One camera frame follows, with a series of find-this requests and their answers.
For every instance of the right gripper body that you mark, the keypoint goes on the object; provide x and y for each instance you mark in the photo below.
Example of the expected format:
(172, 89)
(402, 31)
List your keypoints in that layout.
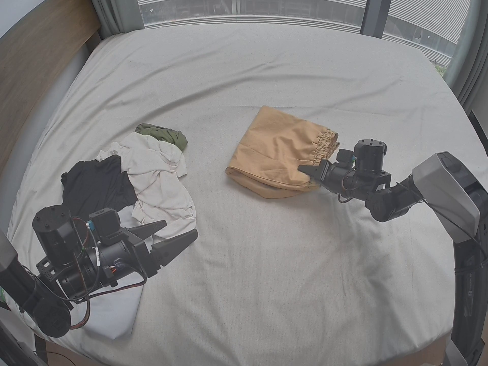
(341, 179)

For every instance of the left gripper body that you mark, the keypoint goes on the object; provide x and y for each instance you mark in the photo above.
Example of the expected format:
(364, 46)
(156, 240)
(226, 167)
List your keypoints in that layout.
(122, 259)

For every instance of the grey-green curtain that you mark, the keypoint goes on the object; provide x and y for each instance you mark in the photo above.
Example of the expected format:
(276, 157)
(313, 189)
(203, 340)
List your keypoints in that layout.
(472, 52)
(110, 2)

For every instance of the black garment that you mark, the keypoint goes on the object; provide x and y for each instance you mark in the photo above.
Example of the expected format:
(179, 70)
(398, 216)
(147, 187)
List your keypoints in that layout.
(95, 185)

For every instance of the green garment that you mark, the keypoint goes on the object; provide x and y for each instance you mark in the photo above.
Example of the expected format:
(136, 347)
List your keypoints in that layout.
(167, 135)

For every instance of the cream garment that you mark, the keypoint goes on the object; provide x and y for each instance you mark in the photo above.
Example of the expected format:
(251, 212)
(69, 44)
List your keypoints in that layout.
(160, 189)

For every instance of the tan shorts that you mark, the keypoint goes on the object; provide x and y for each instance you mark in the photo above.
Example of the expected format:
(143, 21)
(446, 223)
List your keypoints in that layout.
(267, 147)

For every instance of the bed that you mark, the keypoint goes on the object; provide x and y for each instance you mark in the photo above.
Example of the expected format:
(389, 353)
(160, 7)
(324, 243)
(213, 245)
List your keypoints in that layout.
(267, 71)

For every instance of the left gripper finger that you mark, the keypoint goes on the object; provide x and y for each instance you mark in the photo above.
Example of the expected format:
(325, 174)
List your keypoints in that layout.
(146, 230)
(169, 250)

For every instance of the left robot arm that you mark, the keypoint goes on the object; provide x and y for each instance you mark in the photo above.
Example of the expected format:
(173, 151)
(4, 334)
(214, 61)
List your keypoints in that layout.
(55, 231)

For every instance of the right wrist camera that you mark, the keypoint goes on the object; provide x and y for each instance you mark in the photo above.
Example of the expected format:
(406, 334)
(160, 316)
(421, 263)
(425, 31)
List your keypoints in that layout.
(346, 156)

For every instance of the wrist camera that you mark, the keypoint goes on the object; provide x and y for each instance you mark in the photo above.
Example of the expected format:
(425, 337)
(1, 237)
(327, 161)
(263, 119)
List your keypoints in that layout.
(105, 223)
(346, 156)

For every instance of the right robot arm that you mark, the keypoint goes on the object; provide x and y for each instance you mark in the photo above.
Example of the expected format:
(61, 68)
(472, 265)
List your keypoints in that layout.
(442, 193)

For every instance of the pale grey garment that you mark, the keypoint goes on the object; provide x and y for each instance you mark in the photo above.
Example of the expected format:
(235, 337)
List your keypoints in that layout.
(114, 311)

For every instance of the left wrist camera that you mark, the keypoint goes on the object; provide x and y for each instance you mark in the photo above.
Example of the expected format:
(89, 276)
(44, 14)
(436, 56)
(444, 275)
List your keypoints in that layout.
(105, 223)

